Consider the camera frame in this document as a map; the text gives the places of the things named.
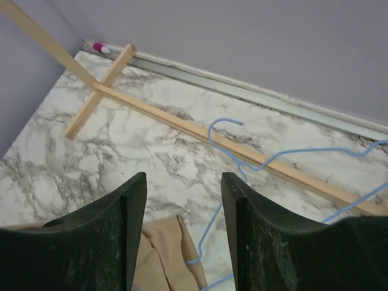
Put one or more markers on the blue wire hanger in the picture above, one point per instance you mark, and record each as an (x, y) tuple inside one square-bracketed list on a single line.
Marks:
[(267, 161)]

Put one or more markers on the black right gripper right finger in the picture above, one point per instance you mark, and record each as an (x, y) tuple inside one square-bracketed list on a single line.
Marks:
[(272, 248)]

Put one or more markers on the wooden clothes rack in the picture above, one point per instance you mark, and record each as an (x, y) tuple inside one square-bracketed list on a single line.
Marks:
[(297, 177)]

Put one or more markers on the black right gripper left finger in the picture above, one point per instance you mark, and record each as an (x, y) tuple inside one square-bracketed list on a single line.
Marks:
[(92, 248)]

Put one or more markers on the pink marker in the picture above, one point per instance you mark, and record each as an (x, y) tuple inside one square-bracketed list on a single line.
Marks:
[(101, 48)]

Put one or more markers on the beige t shirt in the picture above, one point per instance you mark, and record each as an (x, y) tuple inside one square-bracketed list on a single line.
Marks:
[(164, 248)]

